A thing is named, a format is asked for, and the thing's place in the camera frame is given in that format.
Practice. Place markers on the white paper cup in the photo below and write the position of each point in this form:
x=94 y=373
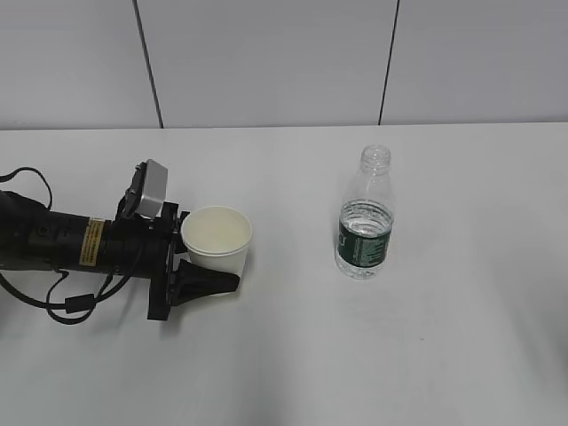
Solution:
x=217 y=238

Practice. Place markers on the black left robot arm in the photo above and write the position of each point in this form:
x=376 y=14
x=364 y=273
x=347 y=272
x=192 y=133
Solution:
x=34 y=238

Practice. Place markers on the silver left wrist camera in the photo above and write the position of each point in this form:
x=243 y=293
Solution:
x=147 y=191

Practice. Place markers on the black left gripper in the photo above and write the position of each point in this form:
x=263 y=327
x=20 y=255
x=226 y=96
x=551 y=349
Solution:
x=145 y=248

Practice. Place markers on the clear water bottle green label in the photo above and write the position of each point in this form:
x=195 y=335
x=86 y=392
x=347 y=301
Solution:
x=366 y=216

